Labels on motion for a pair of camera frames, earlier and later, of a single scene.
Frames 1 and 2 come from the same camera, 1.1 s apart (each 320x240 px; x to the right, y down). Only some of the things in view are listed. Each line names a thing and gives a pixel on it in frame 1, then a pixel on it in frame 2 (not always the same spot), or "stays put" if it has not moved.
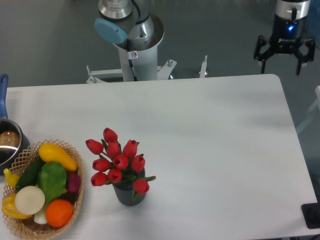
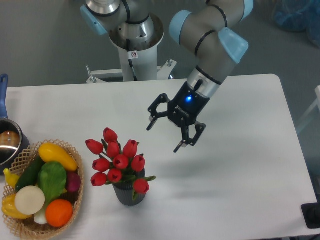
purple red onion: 73,181 stays put
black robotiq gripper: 287,37 -> 186,106
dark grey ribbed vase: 124,191 stays put
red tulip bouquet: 118,162 stays put
